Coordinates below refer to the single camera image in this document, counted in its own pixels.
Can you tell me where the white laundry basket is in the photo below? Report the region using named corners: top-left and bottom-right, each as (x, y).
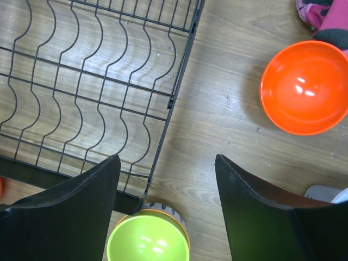
top-left (304, 185), bottom-right (348, 204)

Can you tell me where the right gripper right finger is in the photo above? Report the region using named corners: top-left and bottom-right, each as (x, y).
top-left (215, 154), bottom-right (347, 260)

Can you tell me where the red-orange bowl right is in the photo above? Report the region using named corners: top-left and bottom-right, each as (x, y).
top-left (259, 40), bottom-right (347, 136)

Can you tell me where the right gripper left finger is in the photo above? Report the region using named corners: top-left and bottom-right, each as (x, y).
top-left (1, 154), bottom-right (121, 260)

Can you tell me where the black wire dish rack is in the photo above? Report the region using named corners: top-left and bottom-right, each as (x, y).
top-left (1, 1), bottom-right (204, 214)

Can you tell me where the lime green bowl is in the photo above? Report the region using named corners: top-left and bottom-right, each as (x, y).
top-left (106, 213), bottom-right (190, 260)

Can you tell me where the pink camouflage garment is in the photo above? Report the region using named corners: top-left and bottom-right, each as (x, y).
top-left (295, 0), bottom-right (347, 54)

